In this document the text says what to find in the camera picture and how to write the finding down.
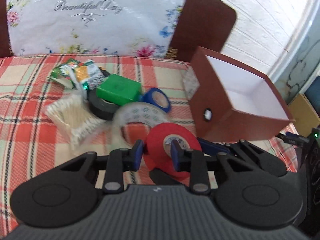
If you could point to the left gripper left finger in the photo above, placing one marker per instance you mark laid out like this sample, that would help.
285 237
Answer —
120 161

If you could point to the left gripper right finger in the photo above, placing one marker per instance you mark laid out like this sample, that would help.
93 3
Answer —
193 162

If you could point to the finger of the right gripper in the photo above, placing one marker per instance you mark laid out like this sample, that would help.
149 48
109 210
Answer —
211 148

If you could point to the red tape roll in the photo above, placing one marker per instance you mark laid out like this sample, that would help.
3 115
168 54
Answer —
159 152

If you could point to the black tape roll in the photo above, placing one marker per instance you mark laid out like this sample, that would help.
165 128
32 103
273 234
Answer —
101 108

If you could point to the clear patterned tape roll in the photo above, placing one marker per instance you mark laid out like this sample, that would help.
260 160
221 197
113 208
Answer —
134 112

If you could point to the cotton swabs bag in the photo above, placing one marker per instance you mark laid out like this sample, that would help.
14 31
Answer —
72 117

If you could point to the green box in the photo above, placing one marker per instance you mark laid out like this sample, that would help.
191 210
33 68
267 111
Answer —
119 90

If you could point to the blue tape roll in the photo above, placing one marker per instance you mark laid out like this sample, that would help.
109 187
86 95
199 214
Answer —
158 98

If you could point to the colourful snack packets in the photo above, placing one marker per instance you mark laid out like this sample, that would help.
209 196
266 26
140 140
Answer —
75 74

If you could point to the brown cardboard box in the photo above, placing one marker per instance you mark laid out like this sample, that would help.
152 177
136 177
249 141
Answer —
230 100

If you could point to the red plaid blanket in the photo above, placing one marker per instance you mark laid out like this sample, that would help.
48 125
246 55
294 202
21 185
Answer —
31 144

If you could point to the brown wooden headboard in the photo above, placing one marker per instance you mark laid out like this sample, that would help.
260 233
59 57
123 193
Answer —
202 23

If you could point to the floral white pillow bag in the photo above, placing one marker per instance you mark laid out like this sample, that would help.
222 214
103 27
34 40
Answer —
113 27

